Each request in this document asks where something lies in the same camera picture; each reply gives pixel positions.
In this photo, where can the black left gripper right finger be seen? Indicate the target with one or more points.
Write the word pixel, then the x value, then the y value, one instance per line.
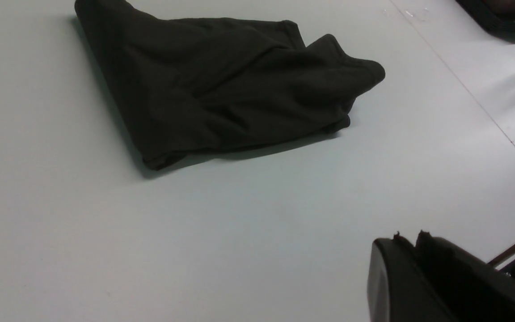
pixel 473 290

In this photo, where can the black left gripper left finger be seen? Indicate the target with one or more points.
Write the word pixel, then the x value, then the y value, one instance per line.
pixel 397 288

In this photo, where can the dark gray long-sleeve top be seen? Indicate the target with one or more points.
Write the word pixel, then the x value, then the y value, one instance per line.
pixel 219 85

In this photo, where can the black bag on table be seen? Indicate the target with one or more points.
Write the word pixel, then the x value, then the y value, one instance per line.
pixel 496 17

